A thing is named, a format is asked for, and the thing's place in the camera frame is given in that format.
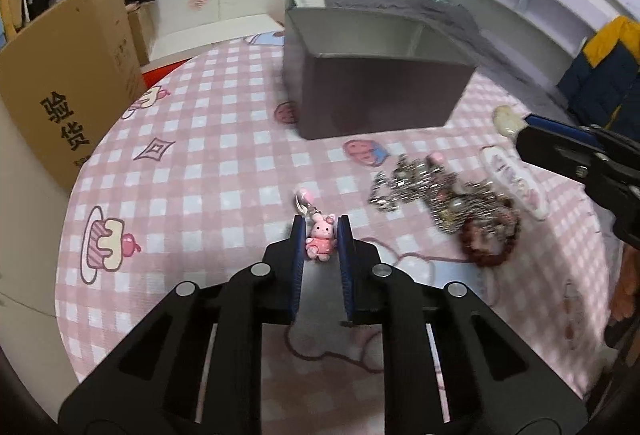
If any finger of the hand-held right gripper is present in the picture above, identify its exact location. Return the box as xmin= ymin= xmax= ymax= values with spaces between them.
xmin=522 ymin=114 xmax=616 ymax=150
xmin=515 ymin=127 xmax=601 ymax=186

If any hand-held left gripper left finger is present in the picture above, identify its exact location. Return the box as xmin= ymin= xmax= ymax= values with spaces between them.
xmin=57 ymin=215 xmax=307 ymax=435

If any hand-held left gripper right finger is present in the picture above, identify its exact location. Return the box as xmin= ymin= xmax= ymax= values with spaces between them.
xmin=336 ymin=215 xmax=588 ymax=435

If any pink bunny charm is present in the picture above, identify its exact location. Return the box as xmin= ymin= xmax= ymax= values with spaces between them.
xmin=295 ymin=187 xmax=337 ymax=263

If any cream hair clip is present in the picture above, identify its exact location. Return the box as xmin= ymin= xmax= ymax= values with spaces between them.
xmin=492 ymin=106 xmax=526 ymax=139

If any pile of silver chains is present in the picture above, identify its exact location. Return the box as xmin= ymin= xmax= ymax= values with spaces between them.
xmin=367 ymin=152 xmax=516 ymax=236

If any red bead bracelet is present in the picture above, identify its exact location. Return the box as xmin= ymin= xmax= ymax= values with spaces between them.
xmin=460 ymin=210 xmax=522 ymax=268

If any grey metal tin box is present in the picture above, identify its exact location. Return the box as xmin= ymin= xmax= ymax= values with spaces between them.
xmin=282 ymin=6 xmax=482 ymax=140

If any person's right hand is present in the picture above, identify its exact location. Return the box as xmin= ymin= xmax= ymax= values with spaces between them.
xmin=611 ymin=249 xmax=640 ymax=322

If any white pink hair clip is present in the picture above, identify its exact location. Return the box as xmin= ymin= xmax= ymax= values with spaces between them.
xmin=479 ymin=146 xmax=550 ymax=221

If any navy yellow jacket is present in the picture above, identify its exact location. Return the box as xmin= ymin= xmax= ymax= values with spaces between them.
xmin=556 ymin=15 xmax=640 ymax=136

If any grey pillow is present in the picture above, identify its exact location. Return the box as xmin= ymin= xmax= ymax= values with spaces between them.
xmin=322 ymin=0 xmax=576 ymax=116

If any red stool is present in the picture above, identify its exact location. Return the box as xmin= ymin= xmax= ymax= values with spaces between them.
xmin=141 ymin=60 xmax=191 ymax=88

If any white board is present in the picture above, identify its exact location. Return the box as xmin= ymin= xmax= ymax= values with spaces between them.
xmin=150 ymin=13 xmax=286 ymax=60

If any large cardboard box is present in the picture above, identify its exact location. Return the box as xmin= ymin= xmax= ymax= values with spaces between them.
xmin=0 ymin=0 xmax=148 ymax=192

